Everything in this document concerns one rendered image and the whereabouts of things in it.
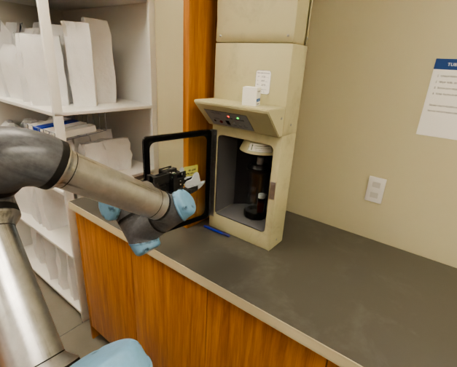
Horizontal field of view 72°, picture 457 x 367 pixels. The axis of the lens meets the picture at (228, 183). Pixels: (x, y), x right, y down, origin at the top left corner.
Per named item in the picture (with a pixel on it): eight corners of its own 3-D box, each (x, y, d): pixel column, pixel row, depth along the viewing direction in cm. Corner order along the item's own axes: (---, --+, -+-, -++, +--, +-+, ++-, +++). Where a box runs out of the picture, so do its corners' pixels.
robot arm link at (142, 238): (160, 242, 79) (139, 205, 80) (130, 261, 83) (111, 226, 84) (176, 235, 86) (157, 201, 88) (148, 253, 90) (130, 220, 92)
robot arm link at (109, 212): (106, 229, 85) (92, 202, 86) (140, 215, 93) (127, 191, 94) (117, 218, 80) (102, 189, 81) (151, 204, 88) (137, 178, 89)
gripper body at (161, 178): (188, 170, 99) (158, 180, 90) (187, 195, 103) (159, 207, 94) (171, 164, 104) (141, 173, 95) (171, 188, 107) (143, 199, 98)
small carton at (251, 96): (245, 103, 111) (247, 86, 109) (259, 105, 109) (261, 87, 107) (241, 105, 106) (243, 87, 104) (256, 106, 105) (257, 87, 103)
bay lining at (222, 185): (245, 196, 158) (251, 127, 146) (291, 212, 144) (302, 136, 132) (214, 212, 140) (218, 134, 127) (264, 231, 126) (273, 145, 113)
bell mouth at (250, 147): (254, 142, 140) (255, 130, 138) (290, 150, 130) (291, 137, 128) (230, 149, 127) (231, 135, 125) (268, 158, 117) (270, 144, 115)
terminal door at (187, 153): (208, 217, 141) (211, 129, 126) (146, 239, 121) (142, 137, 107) (207, 216, 141) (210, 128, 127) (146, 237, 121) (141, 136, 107)
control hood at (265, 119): (212, 122, 128) (213, 97, 124) (283, 136, 110) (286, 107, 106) (192, 126, 119) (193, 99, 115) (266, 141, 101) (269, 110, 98)
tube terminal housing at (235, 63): (240, 207, 163) (251, 47, 136) (297, 229, 145) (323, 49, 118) (208, 224, 144) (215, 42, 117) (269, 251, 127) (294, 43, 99)
